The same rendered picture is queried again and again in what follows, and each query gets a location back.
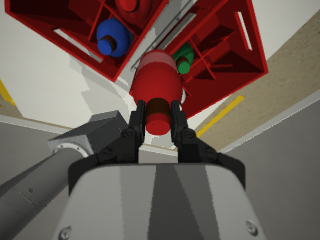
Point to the green bottle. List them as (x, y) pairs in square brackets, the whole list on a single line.
[(184, 57)]

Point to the dark blue bottle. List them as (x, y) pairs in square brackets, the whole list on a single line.
[(116, 38)]

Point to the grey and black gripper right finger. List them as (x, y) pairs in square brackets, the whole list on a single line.
[(191, 148)]

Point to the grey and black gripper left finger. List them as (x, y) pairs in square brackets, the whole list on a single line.
[(124, 149)]

